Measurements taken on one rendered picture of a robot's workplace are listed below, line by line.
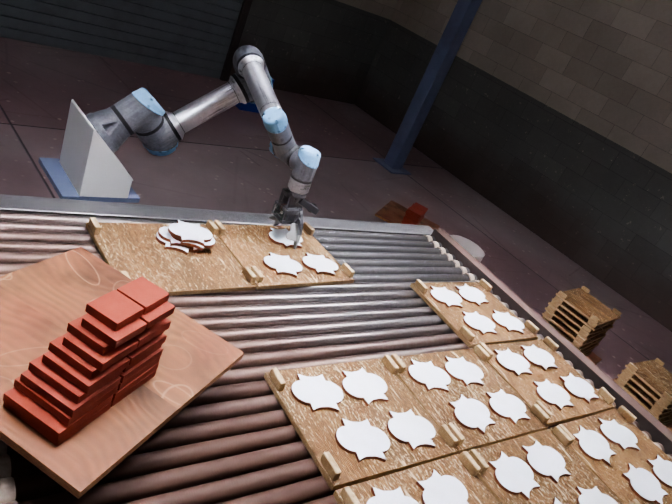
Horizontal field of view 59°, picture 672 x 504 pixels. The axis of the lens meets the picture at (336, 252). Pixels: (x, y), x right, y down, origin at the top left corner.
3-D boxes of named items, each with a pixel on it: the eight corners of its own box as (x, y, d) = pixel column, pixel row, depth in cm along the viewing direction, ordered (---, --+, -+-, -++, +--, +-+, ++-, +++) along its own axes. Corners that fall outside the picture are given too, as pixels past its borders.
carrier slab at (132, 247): (85, 226, 177) (86, 221, 177) (207, 227, 205) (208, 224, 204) (125, 299, 156) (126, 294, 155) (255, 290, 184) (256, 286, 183)
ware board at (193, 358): (-137, 335, 105) (-137, 327, 104) (79, 252, 149) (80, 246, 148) (78, 499, 95) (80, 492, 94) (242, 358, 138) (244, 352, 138)
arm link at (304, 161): (310, 143, 203) (327, 154, 199) (300, 171, 208) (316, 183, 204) (294, 143, 197) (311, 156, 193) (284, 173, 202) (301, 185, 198)
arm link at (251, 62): (251, 25, 213) (293, 115, 188) (259, 49, 222) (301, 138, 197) (221, 37, 213) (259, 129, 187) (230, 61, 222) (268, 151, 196)
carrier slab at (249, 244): (209, 228, 205) (210, 224, 204) (302, 229, 233) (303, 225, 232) (257, 290, 184) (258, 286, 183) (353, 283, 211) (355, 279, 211)
